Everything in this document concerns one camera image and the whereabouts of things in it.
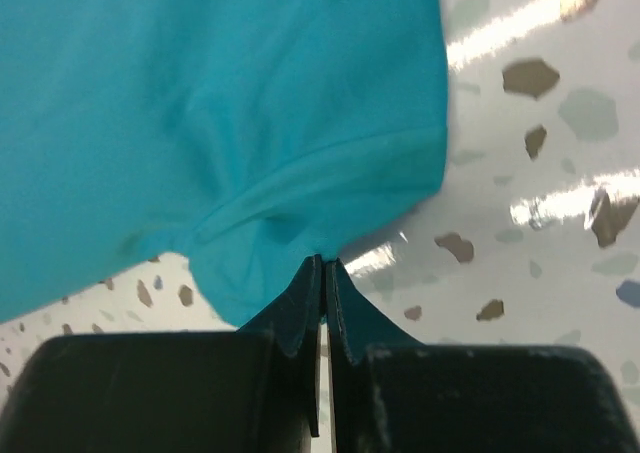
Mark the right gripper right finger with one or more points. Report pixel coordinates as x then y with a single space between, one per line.
393 393

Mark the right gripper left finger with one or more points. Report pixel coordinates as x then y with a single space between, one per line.
250 390

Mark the teal t shirt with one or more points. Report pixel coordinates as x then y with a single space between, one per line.
245 135

